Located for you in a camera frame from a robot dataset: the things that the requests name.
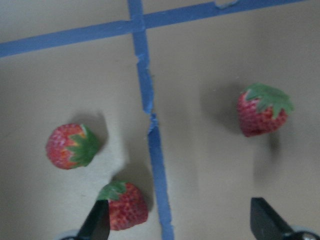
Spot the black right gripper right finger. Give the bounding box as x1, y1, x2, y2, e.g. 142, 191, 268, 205
250, 197, 295, 240

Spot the red strawberry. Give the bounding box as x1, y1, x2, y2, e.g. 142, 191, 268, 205
97, 180, 149, 231
45, 123, 101, 170
236, 83, 294, 137

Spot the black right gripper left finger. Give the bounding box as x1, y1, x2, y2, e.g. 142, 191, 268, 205
74, 200, 111, 240

